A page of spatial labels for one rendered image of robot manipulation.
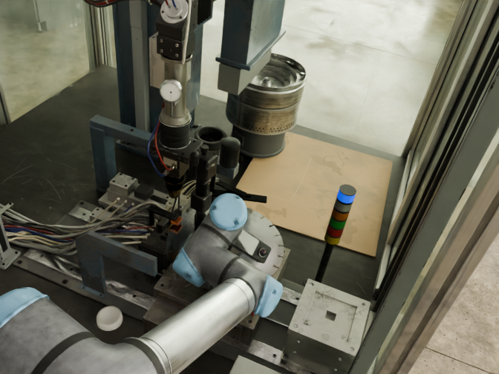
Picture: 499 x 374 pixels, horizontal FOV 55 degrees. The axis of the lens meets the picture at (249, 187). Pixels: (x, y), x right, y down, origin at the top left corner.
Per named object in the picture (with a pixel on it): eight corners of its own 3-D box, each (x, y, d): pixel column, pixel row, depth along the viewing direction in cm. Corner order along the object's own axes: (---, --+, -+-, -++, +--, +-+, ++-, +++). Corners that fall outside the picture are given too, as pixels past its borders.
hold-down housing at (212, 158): (214, 207, 126) (219, 145, 113) (204, 218, 123) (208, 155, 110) (196, 198, 129) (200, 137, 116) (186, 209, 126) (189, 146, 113)
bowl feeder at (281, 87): (301, 137, 215) (317, 64, 192) (278, 174, 193) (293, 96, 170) (238, 117, 222) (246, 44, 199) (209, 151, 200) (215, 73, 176)
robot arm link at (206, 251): (208, 292, 90) (240, 244, 93) (163, 262, 94) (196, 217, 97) (217, 301, 97) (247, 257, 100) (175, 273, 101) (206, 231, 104)
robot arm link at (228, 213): (199, 216, 94) (223, 182, 97) (200, 228, 105) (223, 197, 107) (232, 238, 93) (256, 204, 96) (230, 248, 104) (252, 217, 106)
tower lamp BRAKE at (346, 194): (355, 196, 128) (358, 187, 126) (351, 205, 125) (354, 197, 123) (338, 190, 129) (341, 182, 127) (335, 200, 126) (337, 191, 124)
